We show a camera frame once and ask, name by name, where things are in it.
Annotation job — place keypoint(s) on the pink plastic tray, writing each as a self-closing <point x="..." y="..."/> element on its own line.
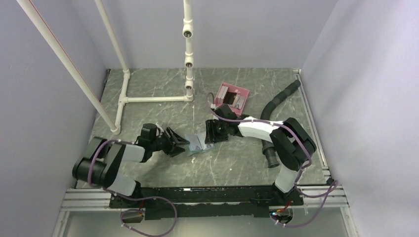
<point x="236" y="98"/>

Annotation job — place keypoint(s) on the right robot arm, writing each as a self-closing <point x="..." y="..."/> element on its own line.
<point x="291" y="144"/>

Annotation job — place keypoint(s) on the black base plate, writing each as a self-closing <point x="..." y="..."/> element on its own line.
<point x="256" y="201"/>

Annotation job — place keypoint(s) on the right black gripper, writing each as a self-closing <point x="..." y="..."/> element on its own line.
<point x="211" y="136"/>

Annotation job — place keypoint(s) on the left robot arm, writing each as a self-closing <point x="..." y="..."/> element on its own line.
<point x="100" y="164"/>

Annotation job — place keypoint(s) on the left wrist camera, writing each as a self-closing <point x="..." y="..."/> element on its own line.
<point x="151" y="131"/>

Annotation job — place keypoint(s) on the grey card stack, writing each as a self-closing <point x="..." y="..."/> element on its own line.
<point x="220" y="97"/>

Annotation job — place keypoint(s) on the green card holder wallet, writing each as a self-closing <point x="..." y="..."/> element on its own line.
<point x="197" y="143"/>

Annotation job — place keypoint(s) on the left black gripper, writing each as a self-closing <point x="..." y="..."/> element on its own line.
<point x="172" y="150"/>

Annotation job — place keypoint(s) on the white pvc pipe frame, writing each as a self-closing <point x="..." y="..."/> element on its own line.
<point x="115" y="125"/>

